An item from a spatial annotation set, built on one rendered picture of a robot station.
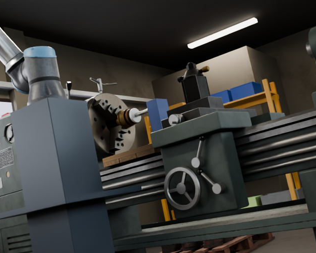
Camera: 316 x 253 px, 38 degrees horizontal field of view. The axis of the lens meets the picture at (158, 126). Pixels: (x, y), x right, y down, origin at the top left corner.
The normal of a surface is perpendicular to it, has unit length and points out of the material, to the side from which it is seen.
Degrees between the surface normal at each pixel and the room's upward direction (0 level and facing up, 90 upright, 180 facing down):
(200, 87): 90
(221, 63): 90
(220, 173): 90
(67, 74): 90
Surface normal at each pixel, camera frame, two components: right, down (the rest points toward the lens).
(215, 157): -0.63, 0.01
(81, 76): 0.81, -0.26
